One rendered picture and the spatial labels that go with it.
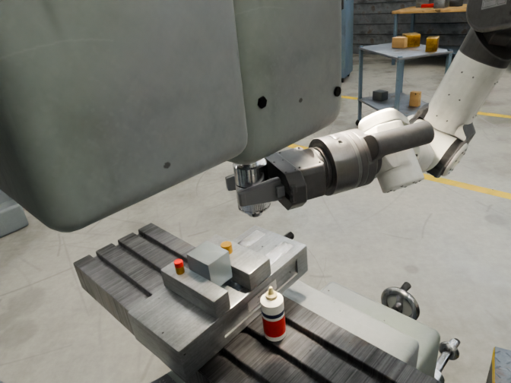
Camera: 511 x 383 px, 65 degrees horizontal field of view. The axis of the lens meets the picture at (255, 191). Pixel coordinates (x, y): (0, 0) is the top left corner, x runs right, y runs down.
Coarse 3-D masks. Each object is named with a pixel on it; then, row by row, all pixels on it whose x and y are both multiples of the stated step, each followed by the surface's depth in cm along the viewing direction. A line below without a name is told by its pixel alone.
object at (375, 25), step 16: (368, 0) 784; (384, 0) 763; (400, 0) 743; (464, 0) 673; (368, 16) 796; (384, 16) 774; (400, 16) 754; (416, 16) 735; (432, 16) 716; (448, 16) 699; (464, 16) 682; (368, 32) 809; (384, 32) 787; (400, 32) 765; (416, 32) 745; (432, 32) 726; (448, 32) 708; (464, 32) 691
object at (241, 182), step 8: (240, 176) 54; (248, 176) 53; (256, 176) 54; (264, 176) 54; (240, 184) 55; (248, 184) 54; (240, 208) 57; (248, 208) 56; (256, 208) 56; (264, 208) 56
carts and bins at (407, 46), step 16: (368, 48) 394; (384, 48) 385; (400, 48) 377; (416, 48) 369; (432, 48) 345; (400, 64) 339; (448, 64) 347; (400, 80) 345; (384, 96) 409; (400, 96) 421; (416, 96) 379
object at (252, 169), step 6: (258, 162) 55; (264, 162) 54; (234, 168) 54; (240, 168) 53; (246, 168) 53; (252, 168) 53; (258, 168) 53; (264, 168) 54; (240, 174) 54; (246, 174) 53; (252, 174) 53
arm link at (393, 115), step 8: (376, 112) 61; (384, 112) 61; (392, 112) 61; (400, 112) 64; (368, 120) 62; (376, 120) 61; (384, 120) 61; (392, 120) 61; (360, 128) 63; (368, 128) 62; (416, 152) 68
